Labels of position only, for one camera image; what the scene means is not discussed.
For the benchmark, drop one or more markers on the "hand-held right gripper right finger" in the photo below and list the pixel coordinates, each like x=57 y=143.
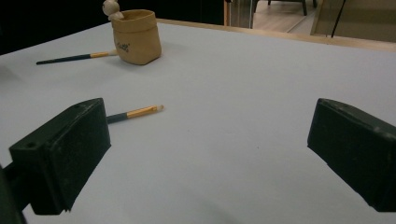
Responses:
x=355 y=149

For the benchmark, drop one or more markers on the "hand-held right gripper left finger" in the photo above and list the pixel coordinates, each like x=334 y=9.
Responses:
x=62 y=155

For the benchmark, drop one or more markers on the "tan paper pouch holder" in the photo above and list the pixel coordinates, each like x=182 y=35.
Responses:
x=137 y=37

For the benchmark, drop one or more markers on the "white table cover board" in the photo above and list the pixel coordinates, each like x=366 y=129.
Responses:
x=233 y=93

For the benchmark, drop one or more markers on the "small wooden doll figure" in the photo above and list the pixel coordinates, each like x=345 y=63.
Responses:
x=109 y=6

